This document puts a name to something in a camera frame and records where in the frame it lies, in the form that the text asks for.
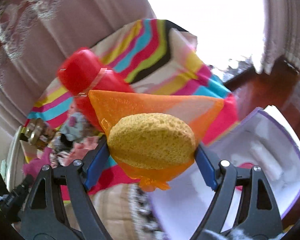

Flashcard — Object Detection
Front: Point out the white tissue pack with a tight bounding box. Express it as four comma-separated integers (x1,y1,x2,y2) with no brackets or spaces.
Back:
250,140,283,181

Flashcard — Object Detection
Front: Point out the purple white storage box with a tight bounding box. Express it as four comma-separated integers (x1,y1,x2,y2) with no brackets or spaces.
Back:
149,106,300,239

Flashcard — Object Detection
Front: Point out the gold lid snack jar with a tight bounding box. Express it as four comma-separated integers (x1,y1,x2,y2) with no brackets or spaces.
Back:
20,118,57,151

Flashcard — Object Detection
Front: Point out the striped colourful table cloth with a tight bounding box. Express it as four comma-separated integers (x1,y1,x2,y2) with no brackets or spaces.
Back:
25,19,239,194

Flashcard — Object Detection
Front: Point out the pink round floral pouch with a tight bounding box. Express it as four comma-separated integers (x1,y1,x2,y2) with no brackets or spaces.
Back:
236,162,254,191

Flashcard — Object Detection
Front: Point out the pink cartoon towel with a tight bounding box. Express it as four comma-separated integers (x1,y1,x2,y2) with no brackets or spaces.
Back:
69,136,100,160

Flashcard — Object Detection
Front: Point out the striped beige cushion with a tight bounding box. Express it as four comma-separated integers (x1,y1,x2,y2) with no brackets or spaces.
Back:
65,183,166,240

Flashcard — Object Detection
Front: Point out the magenta knitted glove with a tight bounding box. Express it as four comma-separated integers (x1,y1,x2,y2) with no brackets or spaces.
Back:
23,147,52,180

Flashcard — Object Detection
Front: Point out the red thermos flask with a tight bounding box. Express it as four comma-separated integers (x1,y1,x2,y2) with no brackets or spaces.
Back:
57,48,134,132

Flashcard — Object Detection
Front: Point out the grey plush toy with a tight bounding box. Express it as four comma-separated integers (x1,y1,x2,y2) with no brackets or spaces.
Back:
59,101,89,148

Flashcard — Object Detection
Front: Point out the yellow sponge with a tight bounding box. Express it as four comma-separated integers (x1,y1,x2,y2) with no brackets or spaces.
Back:
88,90,224,192

